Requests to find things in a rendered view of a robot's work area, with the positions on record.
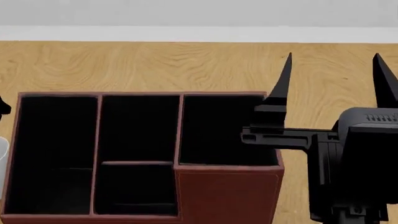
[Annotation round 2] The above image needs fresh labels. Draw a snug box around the white rounded object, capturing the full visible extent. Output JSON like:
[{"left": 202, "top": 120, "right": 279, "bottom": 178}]
[{"left": 0, "top": 136, "right": 11, "bottom": 202}]

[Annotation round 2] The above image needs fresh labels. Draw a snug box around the reddish-brown leather compartment caddy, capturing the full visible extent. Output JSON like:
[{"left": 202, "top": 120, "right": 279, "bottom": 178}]
[{"left": 0, "top": 91, "right": 285, "bottom": 224}]

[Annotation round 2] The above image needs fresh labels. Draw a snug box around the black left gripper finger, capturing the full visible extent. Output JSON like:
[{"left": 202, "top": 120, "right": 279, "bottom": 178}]
[{"left": 0, "top": 95, "right": 12, "bottom": 123}]

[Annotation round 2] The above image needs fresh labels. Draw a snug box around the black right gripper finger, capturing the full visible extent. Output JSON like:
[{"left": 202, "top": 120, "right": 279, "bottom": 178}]
[
  {"left": 254, "top": 52, "right": 294, "bottom": 131},
  {"left": 372, "top": 52, "right": 398, "bottom": 110}
]

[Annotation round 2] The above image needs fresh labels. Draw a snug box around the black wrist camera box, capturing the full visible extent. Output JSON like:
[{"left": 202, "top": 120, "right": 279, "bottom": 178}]
[{"left": 331, "top": 106, "right": 398, "bottom": 169}]

